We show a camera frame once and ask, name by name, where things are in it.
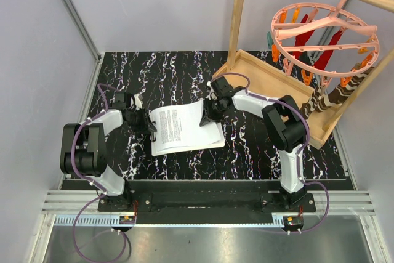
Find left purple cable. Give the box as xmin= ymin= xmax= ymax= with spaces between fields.
xmin=70 ymin=83 xmax=133 ymax=261

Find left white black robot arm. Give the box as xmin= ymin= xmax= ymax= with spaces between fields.
xmin=60 ymin=92 xmax=156 ymax=211

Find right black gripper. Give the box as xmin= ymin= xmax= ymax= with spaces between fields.
xmin=199 ymin=97 xmax=228 ymax=128

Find aluminium frame rail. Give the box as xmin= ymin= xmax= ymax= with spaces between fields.
xmin=27 ymin=0 xmax=103 ymax=262

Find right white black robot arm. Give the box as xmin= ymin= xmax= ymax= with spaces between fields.
xmin=199 ymin=76 xmax=310 ymax=212

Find brown striped sock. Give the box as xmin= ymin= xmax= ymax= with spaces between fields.
xmin=316 ymin=66 xmax=374 ymax=112
xmin=301 ymin=84 xmax=324 ymax=119

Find printed paper sheet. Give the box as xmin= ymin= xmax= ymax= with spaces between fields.
xmin=150 ymin=99 xmax=224 ymax=152
xmin=151 ymin=123 xmax=225 ymax=156

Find red sock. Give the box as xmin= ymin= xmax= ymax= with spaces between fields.
xmin=292 ymin=30 xmax=314 ymax=59
xmin=313 ymin=27 xmax=345 ymax=70

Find white clipboard folder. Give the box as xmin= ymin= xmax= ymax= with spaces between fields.
xmin=150 ymin=108 xmax=225 ymax=156

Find wooden drying rack stand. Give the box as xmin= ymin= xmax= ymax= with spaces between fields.
xmin=218 ymin=0 xmax=393 ymax=148

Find white slotted cable duct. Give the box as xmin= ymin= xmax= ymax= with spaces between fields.
xmin=54 ymin=214 xmax=121 ymax=227

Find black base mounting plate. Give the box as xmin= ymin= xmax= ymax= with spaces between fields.
xmin=97 ymin=191 xmax=316 ymax=225

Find pink round clip hanger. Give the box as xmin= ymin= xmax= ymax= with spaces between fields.
xmin=267 ymin=0 xmax=380 ymax=86

